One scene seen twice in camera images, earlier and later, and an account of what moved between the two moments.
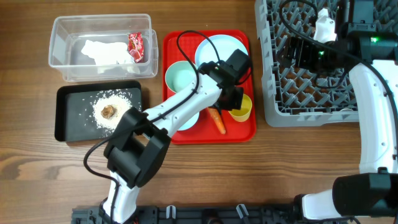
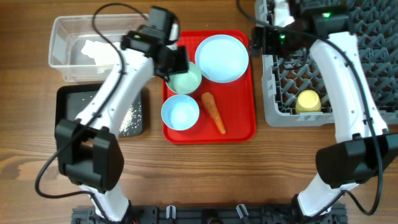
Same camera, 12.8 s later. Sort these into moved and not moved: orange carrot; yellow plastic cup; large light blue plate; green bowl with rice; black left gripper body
Moved: yellow plastic cup; black left gripper body
Not moved: large light blue plate; orange carrot; green bowl with rice
